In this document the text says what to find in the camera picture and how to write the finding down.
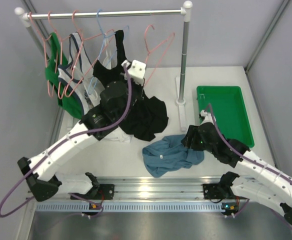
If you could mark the blue tank top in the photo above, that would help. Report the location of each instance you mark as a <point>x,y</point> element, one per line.
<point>169,155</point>

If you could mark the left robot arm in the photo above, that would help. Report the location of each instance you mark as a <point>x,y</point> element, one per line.
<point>47,164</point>

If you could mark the aluminium rail base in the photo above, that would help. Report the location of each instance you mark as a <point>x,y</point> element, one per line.
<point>161,187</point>

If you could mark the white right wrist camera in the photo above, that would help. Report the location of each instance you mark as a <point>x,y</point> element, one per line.
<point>206,117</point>

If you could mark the green plastic tray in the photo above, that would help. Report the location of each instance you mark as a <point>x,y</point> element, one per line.
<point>229,110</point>

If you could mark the white printed tank top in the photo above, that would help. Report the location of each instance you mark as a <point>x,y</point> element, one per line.
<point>109,113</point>

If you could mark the pink hanger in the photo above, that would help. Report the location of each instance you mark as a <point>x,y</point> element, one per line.
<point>82,63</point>
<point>47,57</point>
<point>60,91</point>
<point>163,45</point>

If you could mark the black tank top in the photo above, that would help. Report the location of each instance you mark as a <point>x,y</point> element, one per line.
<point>145,118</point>

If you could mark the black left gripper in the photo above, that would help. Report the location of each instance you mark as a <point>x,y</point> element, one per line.
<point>138,92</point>

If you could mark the white garment rack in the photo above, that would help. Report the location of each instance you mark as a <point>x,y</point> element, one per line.
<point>184,11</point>

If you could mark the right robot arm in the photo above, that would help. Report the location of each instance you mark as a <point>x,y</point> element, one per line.
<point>252,177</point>

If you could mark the perforated cable duct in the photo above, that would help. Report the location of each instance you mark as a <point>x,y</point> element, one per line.
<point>134,207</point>

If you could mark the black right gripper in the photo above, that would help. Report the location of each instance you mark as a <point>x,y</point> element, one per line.
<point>193,132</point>

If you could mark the blue wire hanger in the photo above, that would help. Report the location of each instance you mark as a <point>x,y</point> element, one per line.
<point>109,55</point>

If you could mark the green tank top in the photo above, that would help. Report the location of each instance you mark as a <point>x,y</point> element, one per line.
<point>75,100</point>

